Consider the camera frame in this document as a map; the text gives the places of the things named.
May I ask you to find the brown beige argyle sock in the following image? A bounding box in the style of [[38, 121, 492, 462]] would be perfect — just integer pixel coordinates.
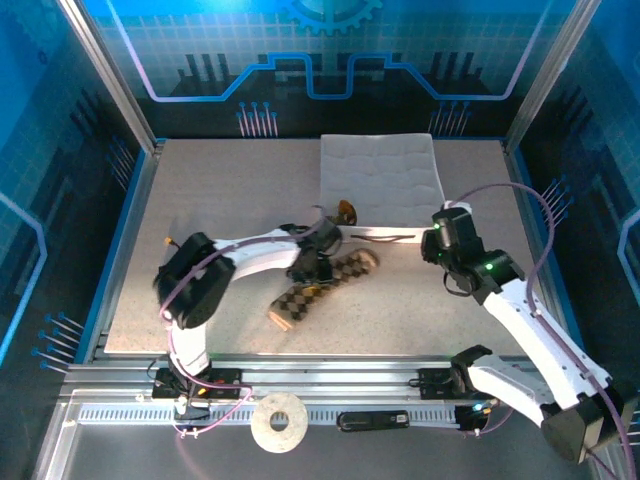
[[267, 248, 381, 332]]

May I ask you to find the white tape roll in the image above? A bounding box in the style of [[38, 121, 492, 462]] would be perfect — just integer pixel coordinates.
[[249, 392, 310, 455]]

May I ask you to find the black rectangular device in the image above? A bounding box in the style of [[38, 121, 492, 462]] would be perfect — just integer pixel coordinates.
[[336, 409, 411, 433]]

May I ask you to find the black controller box with LED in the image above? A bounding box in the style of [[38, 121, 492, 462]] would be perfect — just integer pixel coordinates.
[[455, 404, 490, 432]]

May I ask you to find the black controller box white plug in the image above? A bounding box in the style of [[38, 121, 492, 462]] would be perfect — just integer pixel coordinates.
[[173, 397, 211, 421]]

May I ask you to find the grey front platform panel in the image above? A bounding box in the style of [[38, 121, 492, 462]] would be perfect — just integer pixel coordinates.
[[47, 399, 631, 480]]

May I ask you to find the aluminium side rail blue trim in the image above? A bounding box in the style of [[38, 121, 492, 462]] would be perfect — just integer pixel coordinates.
[[501, 138, 591, 364], [92, 138, 167, 361]]

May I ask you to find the aluminium front rail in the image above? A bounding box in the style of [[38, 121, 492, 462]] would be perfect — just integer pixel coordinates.
[[62, 353, 599, 404]]

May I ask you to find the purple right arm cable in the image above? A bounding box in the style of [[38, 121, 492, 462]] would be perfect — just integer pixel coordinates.
[[442, 182, 640, 480]]

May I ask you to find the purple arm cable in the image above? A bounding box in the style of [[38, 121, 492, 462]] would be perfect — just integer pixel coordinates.
[[159, 203, 334, 441], [442, 182, 640, 480]]

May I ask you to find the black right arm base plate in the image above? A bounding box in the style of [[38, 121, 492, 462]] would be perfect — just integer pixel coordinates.
[[417, 367, 506, 401]]

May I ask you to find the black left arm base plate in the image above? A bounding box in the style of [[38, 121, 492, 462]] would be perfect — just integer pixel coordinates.
[[151, 367, 245, 401]]

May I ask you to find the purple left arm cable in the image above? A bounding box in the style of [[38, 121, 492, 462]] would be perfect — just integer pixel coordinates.
[[159, 203, 334, 441]]

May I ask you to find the aluminium frame post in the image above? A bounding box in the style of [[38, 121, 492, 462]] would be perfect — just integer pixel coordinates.
[[502, 0, 602, 154], [58, 0, 167, 154]]

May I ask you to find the grey slotted cable duct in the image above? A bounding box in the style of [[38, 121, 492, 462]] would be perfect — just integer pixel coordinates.
[[77, 402, 464, 427]]

